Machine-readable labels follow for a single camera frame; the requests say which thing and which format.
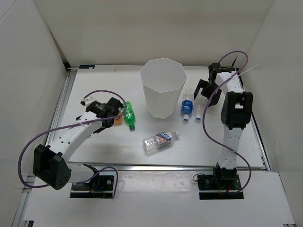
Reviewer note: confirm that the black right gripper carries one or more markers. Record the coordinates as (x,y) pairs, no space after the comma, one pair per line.
(202,84)

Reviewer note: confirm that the orange juice bottle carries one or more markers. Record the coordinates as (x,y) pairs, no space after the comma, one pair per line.
(118,121)

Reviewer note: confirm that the clear unlabeled plastic bottle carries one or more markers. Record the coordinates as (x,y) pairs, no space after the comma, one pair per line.
(199,106)

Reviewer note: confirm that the green plastic soda bottle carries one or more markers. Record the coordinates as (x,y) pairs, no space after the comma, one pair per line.
(129,116)

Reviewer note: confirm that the blue label Pocari bottle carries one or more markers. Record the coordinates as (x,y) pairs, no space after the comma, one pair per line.
(187,104)

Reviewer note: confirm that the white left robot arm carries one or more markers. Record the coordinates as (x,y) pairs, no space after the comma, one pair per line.
(51,162)

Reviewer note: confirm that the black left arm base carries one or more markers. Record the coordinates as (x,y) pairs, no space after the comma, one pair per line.
(100,187)

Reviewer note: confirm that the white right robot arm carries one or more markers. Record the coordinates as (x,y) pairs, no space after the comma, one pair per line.
(235,115)

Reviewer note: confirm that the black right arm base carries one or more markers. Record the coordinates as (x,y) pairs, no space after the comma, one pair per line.
(210,190)

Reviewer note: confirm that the white octagonal plastic bin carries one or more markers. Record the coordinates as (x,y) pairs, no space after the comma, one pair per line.
(162,80)

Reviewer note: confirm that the clear bottle red blue label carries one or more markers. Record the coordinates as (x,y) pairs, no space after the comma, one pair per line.
(159,142)

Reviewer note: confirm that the blue left corner label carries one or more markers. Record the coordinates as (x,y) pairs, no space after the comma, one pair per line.
(87,67)

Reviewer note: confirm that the aluminium table frame rail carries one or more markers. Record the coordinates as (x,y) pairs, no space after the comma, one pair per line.
(157,190)

